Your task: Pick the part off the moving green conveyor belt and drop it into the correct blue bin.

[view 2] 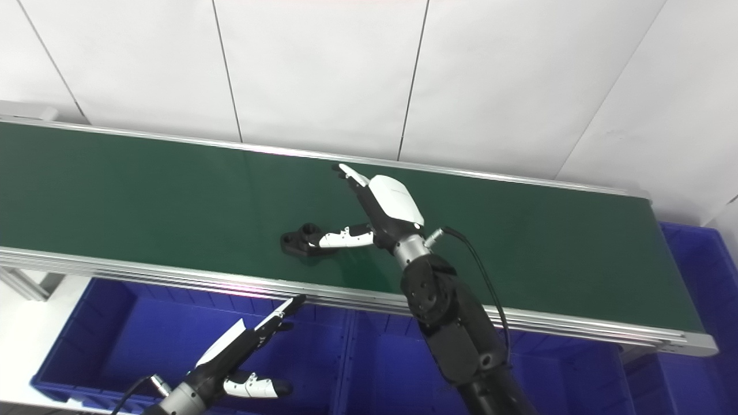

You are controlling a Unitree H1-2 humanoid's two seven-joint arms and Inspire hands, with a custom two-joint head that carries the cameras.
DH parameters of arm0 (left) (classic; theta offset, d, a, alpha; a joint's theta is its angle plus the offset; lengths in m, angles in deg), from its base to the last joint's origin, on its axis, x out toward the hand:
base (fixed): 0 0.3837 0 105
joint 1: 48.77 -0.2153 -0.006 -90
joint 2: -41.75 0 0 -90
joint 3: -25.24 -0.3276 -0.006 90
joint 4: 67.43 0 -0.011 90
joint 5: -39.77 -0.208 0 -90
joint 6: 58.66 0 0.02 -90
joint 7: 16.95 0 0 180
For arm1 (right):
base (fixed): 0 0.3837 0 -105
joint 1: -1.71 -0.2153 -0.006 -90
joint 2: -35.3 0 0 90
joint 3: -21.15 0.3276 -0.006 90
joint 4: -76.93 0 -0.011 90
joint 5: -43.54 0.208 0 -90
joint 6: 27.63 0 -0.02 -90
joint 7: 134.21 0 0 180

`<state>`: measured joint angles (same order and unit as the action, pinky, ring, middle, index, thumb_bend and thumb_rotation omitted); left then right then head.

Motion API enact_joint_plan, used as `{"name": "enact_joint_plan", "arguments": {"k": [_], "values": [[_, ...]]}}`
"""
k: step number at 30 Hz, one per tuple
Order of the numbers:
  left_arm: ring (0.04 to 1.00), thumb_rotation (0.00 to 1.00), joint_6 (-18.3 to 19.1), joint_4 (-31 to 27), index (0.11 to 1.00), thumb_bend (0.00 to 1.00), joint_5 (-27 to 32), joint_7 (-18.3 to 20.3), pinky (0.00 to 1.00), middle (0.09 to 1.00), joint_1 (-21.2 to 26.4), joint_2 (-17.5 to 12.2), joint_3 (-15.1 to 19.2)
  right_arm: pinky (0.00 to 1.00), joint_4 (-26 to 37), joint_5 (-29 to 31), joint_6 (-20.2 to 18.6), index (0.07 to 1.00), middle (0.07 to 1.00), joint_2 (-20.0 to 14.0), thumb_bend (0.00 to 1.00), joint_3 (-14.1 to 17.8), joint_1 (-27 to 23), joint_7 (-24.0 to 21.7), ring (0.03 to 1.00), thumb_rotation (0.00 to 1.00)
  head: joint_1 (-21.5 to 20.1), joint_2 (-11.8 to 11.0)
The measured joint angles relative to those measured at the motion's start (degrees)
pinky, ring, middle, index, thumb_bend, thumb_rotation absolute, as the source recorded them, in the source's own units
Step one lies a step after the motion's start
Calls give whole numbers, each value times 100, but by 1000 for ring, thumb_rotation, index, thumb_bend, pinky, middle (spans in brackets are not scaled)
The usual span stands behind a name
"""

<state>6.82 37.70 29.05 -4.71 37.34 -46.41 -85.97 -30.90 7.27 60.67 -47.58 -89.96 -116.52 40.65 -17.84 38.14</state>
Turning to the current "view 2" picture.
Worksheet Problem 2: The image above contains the green conveyor belt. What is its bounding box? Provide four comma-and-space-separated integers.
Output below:
0, 115, 718, 357

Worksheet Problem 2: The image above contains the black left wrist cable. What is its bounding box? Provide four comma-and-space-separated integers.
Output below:
110, 374, 172, 415

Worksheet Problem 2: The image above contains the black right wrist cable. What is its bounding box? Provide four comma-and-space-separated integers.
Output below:
425, 226, 512, 369

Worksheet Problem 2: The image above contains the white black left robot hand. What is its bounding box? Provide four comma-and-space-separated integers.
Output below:
183, 294, 307, 404

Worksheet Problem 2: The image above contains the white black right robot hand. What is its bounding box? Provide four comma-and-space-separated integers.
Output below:
317, 164, 426, 256

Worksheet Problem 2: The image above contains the black plastic machine part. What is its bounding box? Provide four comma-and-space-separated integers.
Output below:
280, 222, 325, 258

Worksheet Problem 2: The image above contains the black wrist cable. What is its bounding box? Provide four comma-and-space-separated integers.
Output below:
425, 226, 512, 369
110, 374, 172, 415

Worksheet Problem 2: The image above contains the large blue plastic bin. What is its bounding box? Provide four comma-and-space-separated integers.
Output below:
620, 222, 738, 415
336, 311, 635, 415
30, 277, 352, 415

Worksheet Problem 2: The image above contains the aluminium conveyor support leg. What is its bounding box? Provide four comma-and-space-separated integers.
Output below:
0, 267, 65, 302

